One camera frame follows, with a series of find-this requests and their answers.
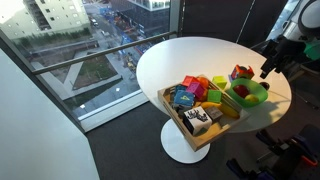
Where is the blue soft cube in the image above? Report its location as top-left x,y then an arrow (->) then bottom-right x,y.
174,90 -> 195,107

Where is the grey small cube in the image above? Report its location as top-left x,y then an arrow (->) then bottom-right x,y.
205,106 -> 223,123

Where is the window railing bar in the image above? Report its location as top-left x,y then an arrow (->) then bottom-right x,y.
32,31 -> 177,75

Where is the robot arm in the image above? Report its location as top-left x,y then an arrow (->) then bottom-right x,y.
260,0 -> 320,79

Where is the red soft cube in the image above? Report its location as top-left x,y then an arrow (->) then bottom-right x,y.
182,75 -> 198,87

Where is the purple plum plush toy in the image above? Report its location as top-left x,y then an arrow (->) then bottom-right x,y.
259,82 -> 270,91

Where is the red apple toy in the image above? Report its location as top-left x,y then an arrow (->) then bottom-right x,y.
233,85 -> 250,98

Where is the green plastic bowl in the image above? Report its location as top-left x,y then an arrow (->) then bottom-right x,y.
226,78 -> 268,108

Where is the magenta soft cube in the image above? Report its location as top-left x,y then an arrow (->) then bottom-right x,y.
186,82 -> 205,98

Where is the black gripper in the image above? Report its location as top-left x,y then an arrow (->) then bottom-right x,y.
260,35 -> 306,79

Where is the yellow banana toy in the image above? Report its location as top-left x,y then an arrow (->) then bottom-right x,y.
200,102 -> 240,119

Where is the orange fruit toy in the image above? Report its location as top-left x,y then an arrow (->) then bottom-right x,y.
197,77 -> 209,88

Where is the yellow lemon toy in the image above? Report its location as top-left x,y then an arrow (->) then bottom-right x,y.
245,94 -> 259,102

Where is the black tripod with clamps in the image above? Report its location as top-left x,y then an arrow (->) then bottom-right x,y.
226,124 -> 320,180

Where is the green soft cube in tray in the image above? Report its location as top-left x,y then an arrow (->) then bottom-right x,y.
207,89 -> 222,103

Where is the lime green soft cube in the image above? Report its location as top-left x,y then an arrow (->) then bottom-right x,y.
212,76 -> 227,89

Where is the white round table base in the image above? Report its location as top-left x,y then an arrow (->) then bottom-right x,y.
160,119 -> 210,164

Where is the white black patterned cube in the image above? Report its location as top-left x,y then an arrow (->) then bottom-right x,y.
183,106 -> 212,136

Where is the wooden tray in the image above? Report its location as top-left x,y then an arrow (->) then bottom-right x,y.
158,76 -> 249,151

